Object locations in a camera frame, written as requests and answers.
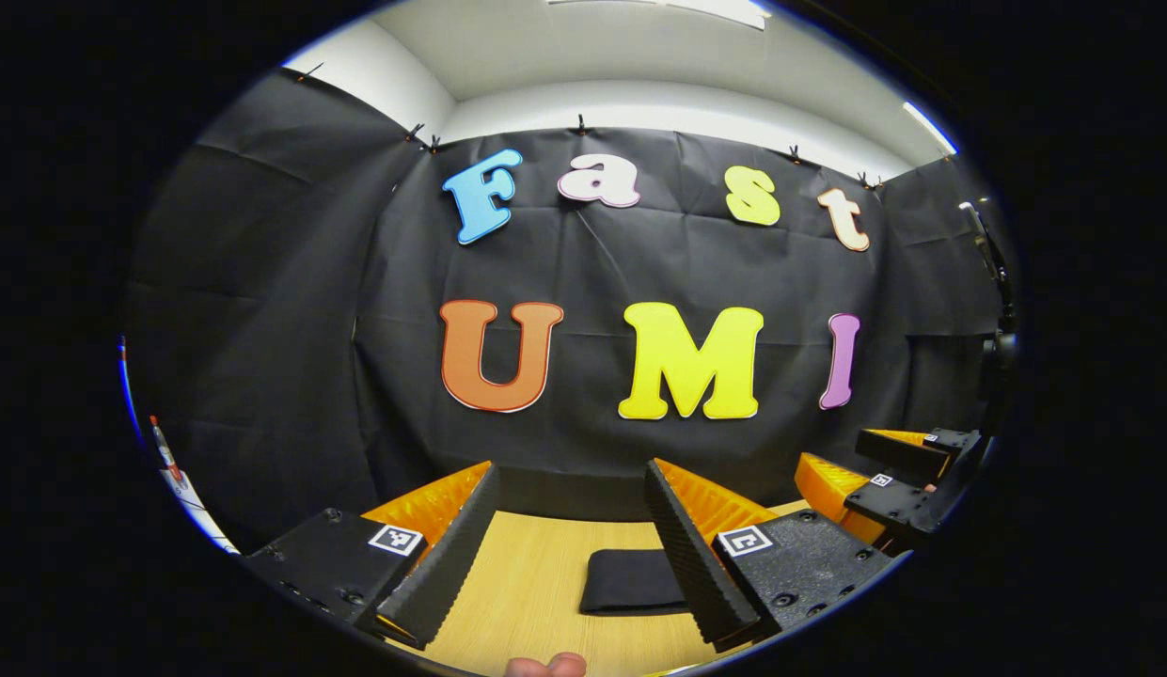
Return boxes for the white object with red marks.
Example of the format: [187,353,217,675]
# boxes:
[118,337,241,556]

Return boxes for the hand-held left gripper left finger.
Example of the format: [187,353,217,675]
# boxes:
[243,460,501,650]

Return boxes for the dark grey jeans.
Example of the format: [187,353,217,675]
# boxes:
[579,548,692,618]

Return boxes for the row of black cloth clips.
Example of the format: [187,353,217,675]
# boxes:
[296,61,885,189]

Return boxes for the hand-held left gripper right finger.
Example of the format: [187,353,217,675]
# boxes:
[644,458,894,652]

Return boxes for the white ceiling light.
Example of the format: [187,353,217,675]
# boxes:
[545,0,772,31]
[903,101,958,156]

